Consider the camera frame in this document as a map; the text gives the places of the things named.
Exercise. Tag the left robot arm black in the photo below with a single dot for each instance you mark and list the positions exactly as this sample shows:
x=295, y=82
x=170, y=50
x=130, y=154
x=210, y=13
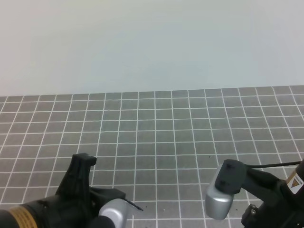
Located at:
x=34, y=214

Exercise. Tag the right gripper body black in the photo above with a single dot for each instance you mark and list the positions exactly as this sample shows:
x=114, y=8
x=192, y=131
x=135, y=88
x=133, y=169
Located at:
x=288, y=212

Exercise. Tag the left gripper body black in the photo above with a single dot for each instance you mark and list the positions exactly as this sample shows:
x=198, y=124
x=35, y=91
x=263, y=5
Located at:
x=79, y=202

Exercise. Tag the black pen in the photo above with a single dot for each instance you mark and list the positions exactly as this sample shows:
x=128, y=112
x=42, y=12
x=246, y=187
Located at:
x=133, y=205

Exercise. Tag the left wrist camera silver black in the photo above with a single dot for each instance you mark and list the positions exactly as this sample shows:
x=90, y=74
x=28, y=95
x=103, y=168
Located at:
x=113, y=214

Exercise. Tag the grey grid tablecloth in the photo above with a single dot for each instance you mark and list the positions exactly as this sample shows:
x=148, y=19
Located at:
x=161, y=148

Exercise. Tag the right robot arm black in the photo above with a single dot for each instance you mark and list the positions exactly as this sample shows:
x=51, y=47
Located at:
x=295, y=181

